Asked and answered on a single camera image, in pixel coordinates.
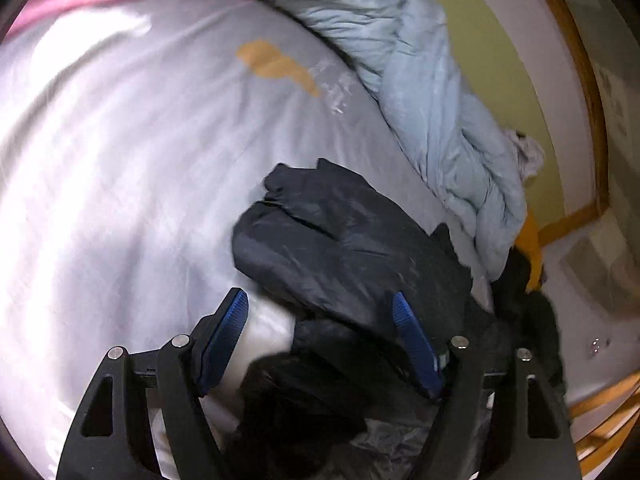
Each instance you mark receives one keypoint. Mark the white grey garment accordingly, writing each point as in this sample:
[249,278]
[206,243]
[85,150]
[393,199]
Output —
[527,152]

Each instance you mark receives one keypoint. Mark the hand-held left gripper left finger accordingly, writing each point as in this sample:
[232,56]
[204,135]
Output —
[227,330]

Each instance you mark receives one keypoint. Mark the light blue duvet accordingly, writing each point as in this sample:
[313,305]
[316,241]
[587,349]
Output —
[425,110]

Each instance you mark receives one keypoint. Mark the yellow pillow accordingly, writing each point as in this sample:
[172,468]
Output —
[531,245]

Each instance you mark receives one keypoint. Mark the dark green coat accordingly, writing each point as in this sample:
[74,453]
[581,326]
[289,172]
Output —
[530,305]

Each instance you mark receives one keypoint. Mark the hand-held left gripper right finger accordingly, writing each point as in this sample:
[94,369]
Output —
[415,340]

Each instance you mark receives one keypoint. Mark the black puffer jacket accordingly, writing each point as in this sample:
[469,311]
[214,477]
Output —
[350,250]

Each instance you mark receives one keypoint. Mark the grey heart-print bed sheet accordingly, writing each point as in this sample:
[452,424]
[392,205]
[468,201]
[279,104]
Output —
[125,185]

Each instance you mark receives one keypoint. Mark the wooden bed frame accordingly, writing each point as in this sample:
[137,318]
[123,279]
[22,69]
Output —
[597,110]

